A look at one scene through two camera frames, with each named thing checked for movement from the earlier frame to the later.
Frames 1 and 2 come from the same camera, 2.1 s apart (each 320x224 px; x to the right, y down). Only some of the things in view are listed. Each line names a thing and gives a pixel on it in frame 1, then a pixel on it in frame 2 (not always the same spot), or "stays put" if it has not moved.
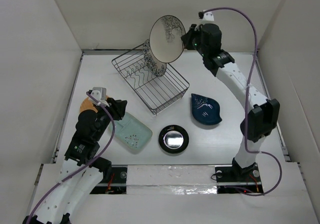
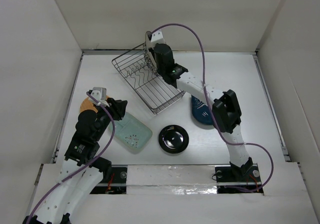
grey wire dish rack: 156,93 stays put
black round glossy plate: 173,138 stays put
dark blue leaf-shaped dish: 205,111 stays put
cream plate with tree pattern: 166,42 -> 147,33
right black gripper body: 197,44 -> 159,70
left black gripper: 120,105 stays put
